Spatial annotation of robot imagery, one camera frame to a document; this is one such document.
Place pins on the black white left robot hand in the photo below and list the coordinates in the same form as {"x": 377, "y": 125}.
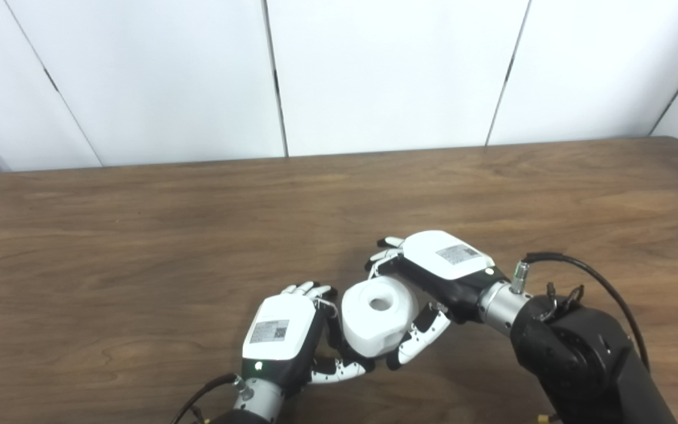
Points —
{"x": 280, "y": 330}

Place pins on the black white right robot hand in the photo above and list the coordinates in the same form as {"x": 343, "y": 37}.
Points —
{"x": 445, "y": 256}

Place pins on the round white plastic piece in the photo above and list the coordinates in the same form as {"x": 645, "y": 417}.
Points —
{"x": 374, "y": 330}

